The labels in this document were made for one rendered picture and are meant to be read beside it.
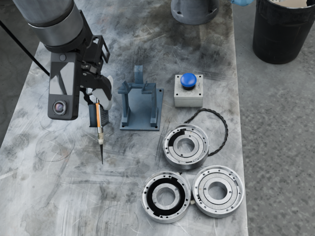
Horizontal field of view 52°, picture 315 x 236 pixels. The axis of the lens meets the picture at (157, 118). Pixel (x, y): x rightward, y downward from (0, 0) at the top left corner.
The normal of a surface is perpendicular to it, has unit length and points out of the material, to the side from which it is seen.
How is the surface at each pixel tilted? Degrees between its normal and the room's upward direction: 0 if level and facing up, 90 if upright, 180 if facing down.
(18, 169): 0
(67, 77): 33
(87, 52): 4
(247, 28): 0
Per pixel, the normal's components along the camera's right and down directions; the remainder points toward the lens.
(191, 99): -0.07, 0.84
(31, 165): -0.11, -0.54
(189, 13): -0.34, 0.62
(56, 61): -0.18, 0.01
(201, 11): 0.15, 0.62
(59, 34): 0.30, 0.79
